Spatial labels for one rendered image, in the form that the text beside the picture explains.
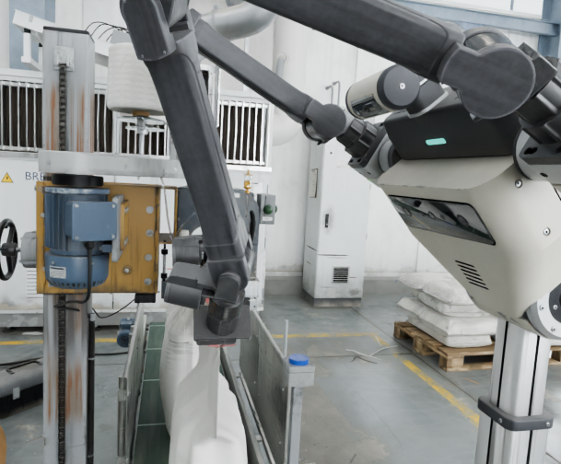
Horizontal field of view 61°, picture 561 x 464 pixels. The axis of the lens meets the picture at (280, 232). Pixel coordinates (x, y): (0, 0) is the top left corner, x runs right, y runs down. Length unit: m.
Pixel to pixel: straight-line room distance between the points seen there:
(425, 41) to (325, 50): 5.33
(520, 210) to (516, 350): 0.36
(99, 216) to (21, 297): 3.28
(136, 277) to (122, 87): 0.54
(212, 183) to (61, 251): 0.68
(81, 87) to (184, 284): 0.86
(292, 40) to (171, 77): 4.15
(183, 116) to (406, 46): 0.27
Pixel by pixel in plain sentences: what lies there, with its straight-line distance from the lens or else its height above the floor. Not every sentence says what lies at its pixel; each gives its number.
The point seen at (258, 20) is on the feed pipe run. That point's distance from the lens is 3.90.
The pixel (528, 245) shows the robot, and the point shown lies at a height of 1.30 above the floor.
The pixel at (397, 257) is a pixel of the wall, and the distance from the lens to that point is 6.20.
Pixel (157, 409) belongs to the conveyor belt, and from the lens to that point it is 2.22.
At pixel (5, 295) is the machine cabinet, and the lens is 4.46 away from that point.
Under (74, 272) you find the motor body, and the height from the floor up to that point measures 1.13.
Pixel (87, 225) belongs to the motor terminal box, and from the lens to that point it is 1.18.
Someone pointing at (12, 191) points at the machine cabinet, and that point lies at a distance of 4.32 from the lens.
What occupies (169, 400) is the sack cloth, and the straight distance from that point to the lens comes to 1.88.
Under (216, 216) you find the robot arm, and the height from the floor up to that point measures 1.32.
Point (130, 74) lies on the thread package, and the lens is 1.24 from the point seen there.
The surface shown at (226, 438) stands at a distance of 1.09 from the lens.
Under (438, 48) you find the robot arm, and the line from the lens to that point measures 0.58.
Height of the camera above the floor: 1.38
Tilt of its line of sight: 7 degrees down
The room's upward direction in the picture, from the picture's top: 3 degrees clockwise
